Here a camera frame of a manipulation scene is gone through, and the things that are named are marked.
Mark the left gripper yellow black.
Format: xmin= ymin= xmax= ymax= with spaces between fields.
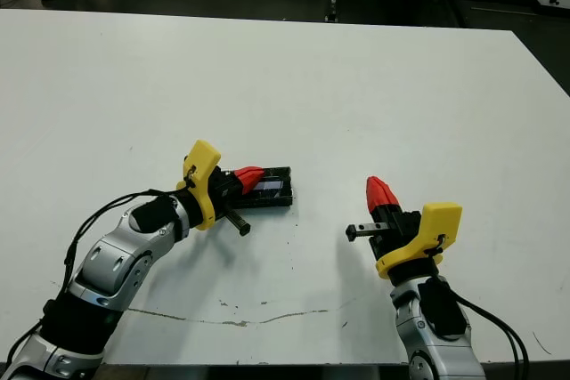
xmin=175 ymin=139 xmax=269 ymax=238

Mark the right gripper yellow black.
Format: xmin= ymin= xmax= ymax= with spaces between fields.
xmin=344 ymin=175 xmax=464 ymax=281

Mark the black box lid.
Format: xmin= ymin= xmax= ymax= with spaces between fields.
xmin=231 ymin=166 xmax=296 ymax=199

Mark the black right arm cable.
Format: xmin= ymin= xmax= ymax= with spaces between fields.
xmin=452 ymin=294 xmax=532 ymax=380

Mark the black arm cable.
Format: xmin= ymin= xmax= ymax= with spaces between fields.
xmin=5 ymin=187 xmax=191 ymax=366
xmin=452 ymin=294 xmax=532 ymax=380

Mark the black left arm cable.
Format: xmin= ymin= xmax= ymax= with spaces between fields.
xmin=5 ymin=187 xmax=191 ymax=366

